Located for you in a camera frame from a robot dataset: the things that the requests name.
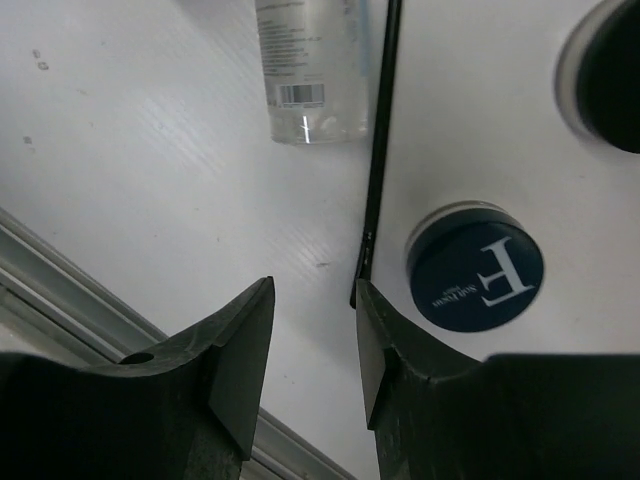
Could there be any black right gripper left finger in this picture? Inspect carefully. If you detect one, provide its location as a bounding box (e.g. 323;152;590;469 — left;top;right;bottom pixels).
1;277;275;479

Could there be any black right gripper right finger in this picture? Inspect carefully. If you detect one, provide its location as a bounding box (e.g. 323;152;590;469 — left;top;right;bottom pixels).
355;280;639;479

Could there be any long black makeup brush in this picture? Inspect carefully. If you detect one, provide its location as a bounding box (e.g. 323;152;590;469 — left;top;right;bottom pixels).
349;0;403;309

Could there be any navy round jar letter F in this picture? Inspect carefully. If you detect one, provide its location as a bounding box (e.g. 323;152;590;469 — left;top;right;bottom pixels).
406;201;545;333

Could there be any black round compact jar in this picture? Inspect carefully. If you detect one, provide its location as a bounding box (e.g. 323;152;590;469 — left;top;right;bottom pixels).
554;1;639;155

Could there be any clear lying bottle with barcode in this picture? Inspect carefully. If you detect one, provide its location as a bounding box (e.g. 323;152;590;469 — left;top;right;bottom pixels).
255;0;369;145

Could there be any aluminium table edge rail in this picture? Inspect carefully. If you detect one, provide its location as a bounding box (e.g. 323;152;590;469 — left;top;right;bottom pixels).
1;214;347;479

